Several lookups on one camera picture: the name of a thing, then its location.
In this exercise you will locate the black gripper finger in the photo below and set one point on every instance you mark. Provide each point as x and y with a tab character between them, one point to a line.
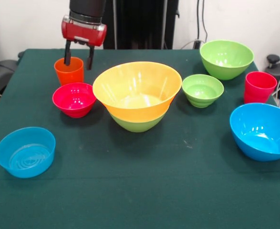
90	59
67	53

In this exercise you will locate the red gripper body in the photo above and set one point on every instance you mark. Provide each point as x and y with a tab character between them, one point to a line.
82	33

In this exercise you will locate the orange plastic cup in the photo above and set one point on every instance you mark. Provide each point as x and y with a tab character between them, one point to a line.
69	74

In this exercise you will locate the large orange plastic bowl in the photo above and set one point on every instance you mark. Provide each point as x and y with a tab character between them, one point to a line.
120	81

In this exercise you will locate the small pink plastic bowl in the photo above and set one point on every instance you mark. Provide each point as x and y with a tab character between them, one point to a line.
74	109

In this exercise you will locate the large green plastic bowl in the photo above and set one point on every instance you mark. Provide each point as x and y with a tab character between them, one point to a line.
226	70
137	126

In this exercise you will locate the small blue plastic bowl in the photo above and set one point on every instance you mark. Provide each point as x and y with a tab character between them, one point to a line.
25	169

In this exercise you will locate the black chair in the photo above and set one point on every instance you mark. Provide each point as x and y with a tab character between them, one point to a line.
1	71

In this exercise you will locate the black plug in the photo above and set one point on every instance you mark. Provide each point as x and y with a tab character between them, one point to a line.
197	44

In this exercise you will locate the small green plastic bowl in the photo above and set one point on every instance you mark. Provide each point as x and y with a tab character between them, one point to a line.
201	100

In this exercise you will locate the dark green table cloth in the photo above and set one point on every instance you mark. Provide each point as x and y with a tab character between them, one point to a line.
178	190

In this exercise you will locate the red plastic cup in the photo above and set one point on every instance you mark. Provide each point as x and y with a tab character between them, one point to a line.
259	94

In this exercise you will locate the large blue plastic bowl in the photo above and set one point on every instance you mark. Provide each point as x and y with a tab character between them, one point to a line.
249	148

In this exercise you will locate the black round knob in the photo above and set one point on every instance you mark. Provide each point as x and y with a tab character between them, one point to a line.
272	58

